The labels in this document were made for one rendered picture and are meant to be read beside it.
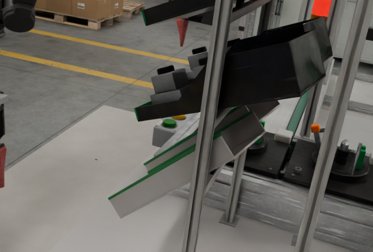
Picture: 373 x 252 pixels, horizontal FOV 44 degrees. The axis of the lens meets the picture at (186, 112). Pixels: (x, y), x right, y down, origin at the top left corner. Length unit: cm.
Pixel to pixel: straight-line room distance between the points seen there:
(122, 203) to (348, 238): 54
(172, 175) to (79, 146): 67
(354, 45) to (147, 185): 41
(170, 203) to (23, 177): 38
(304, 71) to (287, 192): 49
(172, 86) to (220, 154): 14
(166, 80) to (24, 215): 50
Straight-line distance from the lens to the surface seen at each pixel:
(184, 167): 74
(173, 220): 110
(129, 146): 141
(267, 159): 119
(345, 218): 112
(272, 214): 113
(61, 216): 110
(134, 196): 83
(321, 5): 130
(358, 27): 60
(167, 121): 131
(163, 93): 78
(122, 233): 105
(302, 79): 64
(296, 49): 64
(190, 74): 93
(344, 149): 121
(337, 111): 62
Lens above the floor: 150
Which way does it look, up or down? 22 degrees down
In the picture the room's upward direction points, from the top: 7 degrees clockwise
